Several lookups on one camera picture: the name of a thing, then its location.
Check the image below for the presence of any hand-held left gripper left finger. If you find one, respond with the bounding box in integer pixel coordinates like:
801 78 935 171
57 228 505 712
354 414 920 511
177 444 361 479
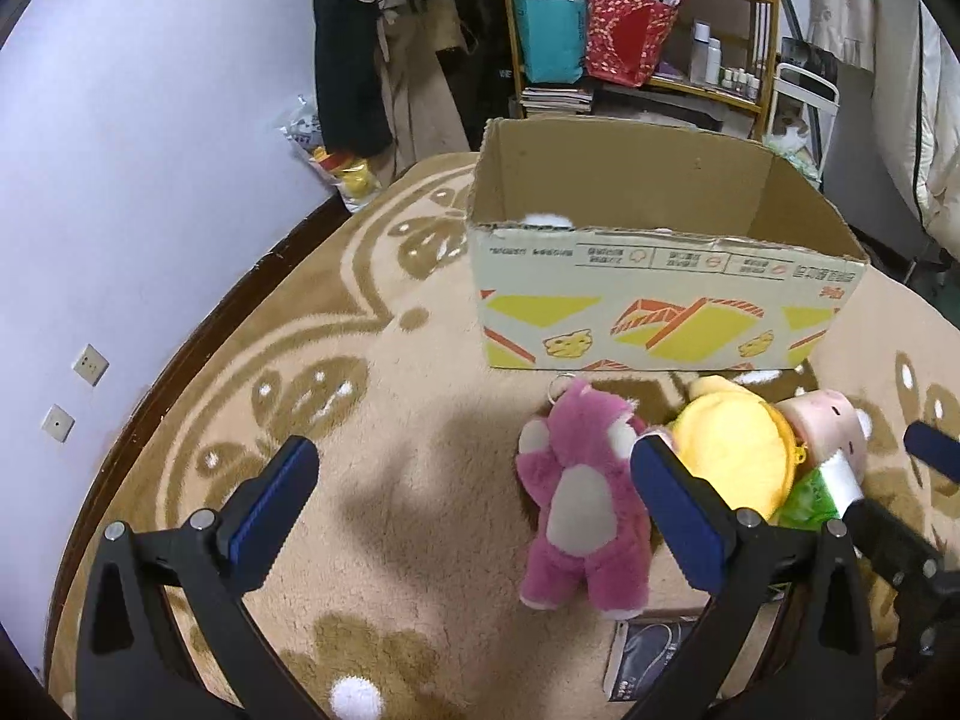
75 435 331 720

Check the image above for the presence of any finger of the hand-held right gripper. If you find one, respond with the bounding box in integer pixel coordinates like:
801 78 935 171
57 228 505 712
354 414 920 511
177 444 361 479
841 499 960 691
904 421 960 482

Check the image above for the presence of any printed cardboard box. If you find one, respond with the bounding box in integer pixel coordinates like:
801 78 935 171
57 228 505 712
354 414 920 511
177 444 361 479
466 118 871 372

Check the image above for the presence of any row of small bottles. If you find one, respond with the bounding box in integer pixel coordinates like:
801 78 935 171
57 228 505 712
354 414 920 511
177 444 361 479
720 67 762 100

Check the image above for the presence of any plastic bag of toys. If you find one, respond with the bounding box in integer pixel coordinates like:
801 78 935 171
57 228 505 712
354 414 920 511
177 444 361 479
281 94 376 215

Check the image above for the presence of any stack of books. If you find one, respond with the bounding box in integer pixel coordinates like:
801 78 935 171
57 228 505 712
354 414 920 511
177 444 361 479
521 84 595 117

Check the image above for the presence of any black garment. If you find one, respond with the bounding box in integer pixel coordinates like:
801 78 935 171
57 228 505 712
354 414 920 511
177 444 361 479
442 0 518 155

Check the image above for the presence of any white pompom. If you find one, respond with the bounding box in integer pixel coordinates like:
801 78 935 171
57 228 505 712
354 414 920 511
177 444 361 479
330 676 385 720

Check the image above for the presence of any beige coat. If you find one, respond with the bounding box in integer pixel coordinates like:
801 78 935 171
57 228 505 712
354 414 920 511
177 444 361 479
373 0 473 188

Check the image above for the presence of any red patterned gift bag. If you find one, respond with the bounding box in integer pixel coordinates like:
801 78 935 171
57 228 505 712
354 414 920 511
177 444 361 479
585 0 683 87

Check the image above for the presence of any white trolley cart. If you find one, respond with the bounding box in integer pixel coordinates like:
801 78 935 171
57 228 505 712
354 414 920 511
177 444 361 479
761 62 839 192

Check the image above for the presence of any teal bag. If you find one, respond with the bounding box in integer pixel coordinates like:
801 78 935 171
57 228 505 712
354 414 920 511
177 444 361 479
514 0 590 85

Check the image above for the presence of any pink bear plush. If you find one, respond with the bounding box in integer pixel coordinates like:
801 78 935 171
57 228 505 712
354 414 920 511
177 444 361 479
516 373 653 620

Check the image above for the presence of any pink pig plush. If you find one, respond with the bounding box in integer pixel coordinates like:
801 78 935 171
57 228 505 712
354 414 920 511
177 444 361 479
776 388 875 481

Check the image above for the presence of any black packet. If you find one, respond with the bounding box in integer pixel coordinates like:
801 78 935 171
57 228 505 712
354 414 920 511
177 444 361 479
604 611 710 702

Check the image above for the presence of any cream hanging coat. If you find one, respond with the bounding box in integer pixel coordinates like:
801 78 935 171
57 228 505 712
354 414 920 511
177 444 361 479
806 0 923 72

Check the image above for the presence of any wooden shelf unit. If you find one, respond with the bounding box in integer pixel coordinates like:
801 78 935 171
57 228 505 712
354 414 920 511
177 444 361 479
501 0 781 140

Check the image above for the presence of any beige brown patterned rug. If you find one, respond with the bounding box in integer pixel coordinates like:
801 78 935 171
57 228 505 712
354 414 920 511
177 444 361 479
45 152 960 720

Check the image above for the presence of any tall white bottle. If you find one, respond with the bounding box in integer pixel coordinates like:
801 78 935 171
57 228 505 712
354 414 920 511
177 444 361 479
688 21 712 85

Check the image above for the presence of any yellow plush pouch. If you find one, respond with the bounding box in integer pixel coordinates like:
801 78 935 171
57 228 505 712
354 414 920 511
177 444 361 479
664 375 800 526

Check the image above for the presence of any black coat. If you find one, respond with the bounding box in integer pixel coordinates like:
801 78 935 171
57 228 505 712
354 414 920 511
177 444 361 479
311 0 395 158

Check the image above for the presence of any green white packet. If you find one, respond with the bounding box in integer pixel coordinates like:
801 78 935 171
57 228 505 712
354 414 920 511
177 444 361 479
772 457 863 530

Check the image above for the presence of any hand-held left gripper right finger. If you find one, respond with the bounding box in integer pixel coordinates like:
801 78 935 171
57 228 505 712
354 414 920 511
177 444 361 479
628 435 878 720

